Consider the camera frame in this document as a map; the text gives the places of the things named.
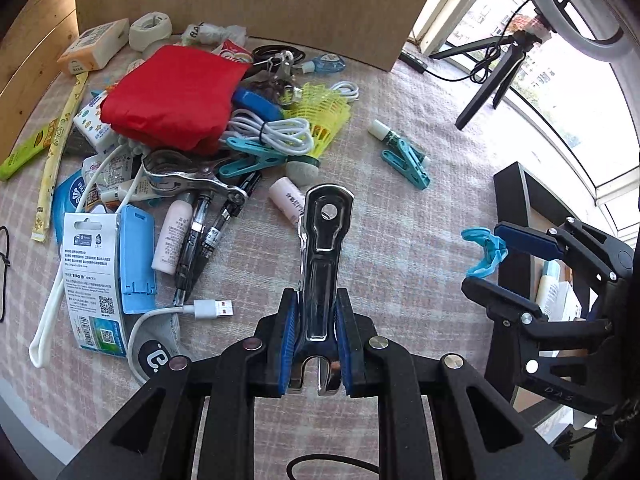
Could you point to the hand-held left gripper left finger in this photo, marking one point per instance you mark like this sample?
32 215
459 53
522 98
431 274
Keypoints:
285 340

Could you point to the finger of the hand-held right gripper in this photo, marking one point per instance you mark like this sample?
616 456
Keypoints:
500 302
525 242

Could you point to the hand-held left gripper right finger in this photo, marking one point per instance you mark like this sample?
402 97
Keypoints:
346 345

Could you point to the light blue plastic clip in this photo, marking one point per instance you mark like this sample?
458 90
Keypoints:
492 252

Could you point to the black storage box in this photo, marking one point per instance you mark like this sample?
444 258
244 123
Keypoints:
515 200

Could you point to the large silver metal clip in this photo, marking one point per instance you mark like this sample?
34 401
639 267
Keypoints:
175 180
322 260

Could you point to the grey mask packet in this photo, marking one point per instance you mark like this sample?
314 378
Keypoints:
157 355

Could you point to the red cloth bag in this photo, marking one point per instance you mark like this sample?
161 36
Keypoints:
175 95

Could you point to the white cream tube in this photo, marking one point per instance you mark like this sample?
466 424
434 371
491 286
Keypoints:
547 285

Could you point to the pink plaid tablecloth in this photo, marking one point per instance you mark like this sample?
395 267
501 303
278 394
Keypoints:
400 260

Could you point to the black pen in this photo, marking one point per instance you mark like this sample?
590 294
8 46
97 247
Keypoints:
192 245
215 237

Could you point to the small pinkish white bottle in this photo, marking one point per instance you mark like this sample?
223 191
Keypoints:
286 200

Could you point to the teal clothespin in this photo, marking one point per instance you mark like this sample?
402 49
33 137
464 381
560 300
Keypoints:
407 162
250 150

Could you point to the white pink bottle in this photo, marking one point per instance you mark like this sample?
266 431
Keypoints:
172 237

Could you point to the blue phone stand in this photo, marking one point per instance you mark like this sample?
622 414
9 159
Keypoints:
137 255

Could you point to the white green lip balm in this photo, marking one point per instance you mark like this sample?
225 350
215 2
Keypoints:
380 131

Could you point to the blue labelled retail package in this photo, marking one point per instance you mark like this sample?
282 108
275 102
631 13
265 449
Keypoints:
90 285

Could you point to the white ointment tube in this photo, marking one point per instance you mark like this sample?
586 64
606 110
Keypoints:
127 192

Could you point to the yellow shuttlecock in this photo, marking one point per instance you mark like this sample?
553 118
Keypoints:
320 115

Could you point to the blue tape roll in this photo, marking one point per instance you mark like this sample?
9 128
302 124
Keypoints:
255 102

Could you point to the white sachet packet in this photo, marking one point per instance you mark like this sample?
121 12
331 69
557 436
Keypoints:
110 170

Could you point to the blue tissue packet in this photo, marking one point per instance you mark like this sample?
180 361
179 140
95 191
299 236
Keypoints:
70 195

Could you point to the blue white correction tape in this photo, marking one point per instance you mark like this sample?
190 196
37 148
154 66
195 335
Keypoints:
325 63

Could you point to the black foil packet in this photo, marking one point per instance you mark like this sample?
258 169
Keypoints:
75 140

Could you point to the star print tissue packet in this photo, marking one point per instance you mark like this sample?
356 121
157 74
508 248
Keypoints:
92 122

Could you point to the red white snack packet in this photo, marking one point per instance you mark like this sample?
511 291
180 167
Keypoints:
232 52

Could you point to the yellow chopstick wrapper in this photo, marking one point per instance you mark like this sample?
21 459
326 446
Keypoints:
52 160

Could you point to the clear plastic wrapped item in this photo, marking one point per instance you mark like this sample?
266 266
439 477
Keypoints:
207 33

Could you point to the green snack bar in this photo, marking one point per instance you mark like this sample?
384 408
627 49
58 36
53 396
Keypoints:
25 152

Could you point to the white tape roll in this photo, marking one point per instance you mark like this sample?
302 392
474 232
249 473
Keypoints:
150 30

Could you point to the cardboard panel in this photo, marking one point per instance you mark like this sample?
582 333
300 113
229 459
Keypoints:
275 0

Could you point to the orange white tissue packet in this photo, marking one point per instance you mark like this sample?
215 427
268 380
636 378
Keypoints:
92 45

